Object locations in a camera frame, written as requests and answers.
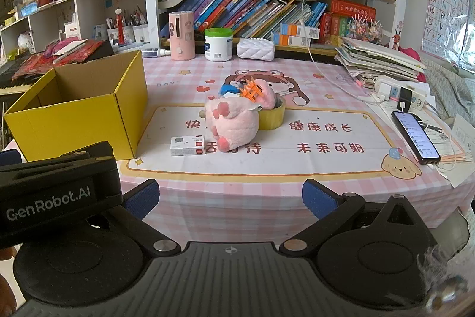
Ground deer wall sticker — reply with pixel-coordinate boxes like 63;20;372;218
389;22;406;50

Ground white plastic bag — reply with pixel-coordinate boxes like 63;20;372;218
18;33;36;52

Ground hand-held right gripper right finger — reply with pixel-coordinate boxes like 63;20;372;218
278;179;438;256

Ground red boxed book set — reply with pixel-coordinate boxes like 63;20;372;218
319;0;376;45

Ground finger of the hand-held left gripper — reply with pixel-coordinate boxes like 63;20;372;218
0;149;22;165
56;141;116;165

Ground white quilted pouch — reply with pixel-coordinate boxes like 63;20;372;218
237;37;276;61

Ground white cubby shelf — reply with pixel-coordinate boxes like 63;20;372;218
0;0;149;58

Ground white box red label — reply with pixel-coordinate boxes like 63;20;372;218
64;20;83;41

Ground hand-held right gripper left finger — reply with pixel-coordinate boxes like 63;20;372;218
107;179;182;258

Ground colourful hair accessories bunch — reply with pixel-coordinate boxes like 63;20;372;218
347;14;384;45

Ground white jar green lid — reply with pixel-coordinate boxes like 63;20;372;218
204;28;234;62

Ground grey blanket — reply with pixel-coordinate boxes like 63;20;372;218
419;53;475;124

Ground blue wrapped block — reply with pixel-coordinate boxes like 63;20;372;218
218;82;242;98

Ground pink cartoon humidifier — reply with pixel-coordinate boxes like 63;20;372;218
169;10;194;61

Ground black piano keyboard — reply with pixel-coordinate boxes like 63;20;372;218
0;62;34;97

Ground white paper sheet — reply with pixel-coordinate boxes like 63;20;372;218
423;113;475;187

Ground small white red box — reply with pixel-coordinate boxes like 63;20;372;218
170;136;207;156

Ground stack of papers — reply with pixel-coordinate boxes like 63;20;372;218
334;36;427;89

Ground row of leaning picture books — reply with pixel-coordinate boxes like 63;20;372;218
159;0;329;43

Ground alphabet wall poster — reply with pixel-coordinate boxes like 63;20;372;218
421;0;475;59

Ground red paper packets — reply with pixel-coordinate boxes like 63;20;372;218
13;38;105;80

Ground white power strip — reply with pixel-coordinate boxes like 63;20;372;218
373;75;427;110

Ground orange hair claw clip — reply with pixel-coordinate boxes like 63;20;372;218
237;77;266;102

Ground yellow cardboard box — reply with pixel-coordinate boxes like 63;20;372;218
4;50;149;162

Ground red ornament stick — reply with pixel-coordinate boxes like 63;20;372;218
115;8;125;46

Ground white pen cup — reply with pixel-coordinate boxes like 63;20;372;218
107;25;134;45
133;23;149;43

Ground orange white carton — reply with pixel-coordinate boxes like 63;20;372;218
273;34;312;47
280;23;320;37

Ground pink checked table mat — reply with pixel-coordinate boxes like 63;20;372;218
4;50;475;239

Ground pink plush paw toy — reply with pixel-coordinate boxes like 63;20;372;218
205;79;278;153

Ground yellow tape roll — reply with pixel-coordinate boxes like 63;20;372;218
258;96;286;131

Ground black smartphone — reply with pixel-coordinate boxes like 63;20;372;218
391;110;442;165

